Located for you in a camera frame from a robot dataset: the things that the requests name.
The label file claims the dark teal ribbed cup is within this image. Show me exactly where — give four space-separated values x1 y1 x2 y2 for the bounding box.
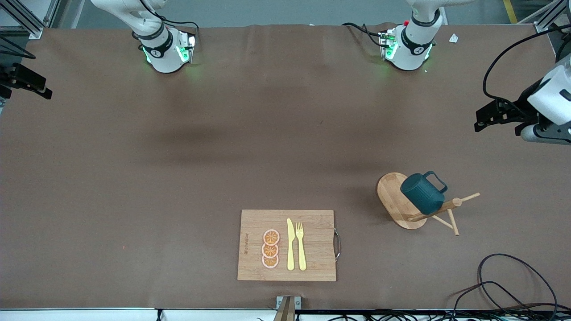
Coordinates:
400 171 448 215

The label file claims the yellow plastic fork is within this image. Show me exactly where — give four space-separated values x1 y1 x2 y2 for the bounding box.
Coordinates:
296 222 307 271

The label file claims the black arm base cable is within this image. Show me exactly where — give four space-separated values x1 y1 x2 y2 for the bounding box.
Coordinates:
158 16 200 45
341 22 385 47

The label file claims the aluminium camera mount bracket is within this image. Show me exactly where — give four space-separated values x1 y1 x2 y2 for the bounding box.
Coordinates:
273 295 302 321

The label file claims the bamboo cutting board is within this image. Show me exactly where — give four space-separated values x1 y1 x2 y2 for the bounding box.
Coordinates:
237 210 341 282

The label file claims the yellow plastic knife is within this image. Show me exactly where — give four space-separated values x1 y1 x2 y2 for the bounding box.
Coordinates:
286 218 295 271

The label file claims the black cable bundle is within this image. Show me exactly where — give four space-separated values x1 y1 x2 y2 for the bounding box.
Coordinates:
303 309 571 321

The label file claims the black looped cable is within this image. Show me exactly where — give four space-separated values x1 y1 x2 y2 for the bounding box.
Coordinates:
451 281 531 321
477 253 559 319

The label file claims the wooden mug tree stand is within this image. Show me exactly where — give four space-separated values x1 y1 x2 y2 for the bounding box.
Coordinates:
377 172 481 236

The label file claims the brown table cover sheet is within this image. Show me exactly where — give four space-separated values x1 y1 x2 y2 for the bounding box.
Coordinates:
0 22 571 311

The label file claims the aluminium frame profile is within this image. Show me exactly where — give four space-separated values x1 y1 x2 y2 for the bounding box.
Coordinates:
533 0 571 33
0 0 61 39

